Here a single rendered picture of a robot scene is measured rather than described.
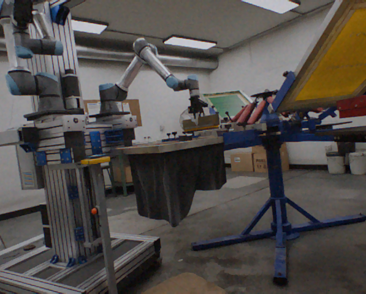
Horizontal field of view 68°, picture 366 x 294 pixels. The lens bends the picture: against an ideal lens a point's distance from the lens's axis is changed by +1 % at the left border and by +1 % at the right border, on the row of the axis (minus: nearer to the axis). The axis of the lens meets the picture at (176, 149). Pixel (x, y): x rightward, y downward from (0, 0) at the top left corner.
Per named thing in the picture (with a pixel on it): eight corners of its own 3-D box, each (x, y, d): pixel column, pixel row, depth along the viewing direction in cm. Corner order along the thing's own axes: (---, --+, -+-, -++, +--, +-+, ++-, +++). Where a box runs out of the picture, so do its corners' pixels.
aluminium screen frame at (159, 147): (159, 152, 135) (158, 145, 135) (110, 154, 181) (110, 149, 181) (254, 137, 183) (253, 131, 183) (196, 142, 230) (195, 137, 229)
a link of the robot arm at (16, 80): (39, 94, 155) (24, -4, 153) (8, 94, 147) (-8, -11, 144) (37, 97, 165) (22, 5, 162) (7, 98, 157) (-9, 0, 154)
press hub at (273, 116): (290, 246, 225) (273, 83, 218) (251, 236, 255) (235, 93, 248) (312, 231, 248) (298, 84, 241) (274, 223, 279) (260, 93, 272)
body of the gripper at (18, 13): (34, 18, 117) (30, 29, 127) (34, -2, 117) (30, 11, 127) (13, 13, 113) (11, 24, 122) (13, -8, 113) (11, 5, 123)
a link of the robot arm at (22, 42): (42, 56, 134) (38, 33, 134) (16, 54, 128) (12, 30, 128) (40, 60, 141) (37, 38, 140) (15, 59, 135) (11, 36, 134)
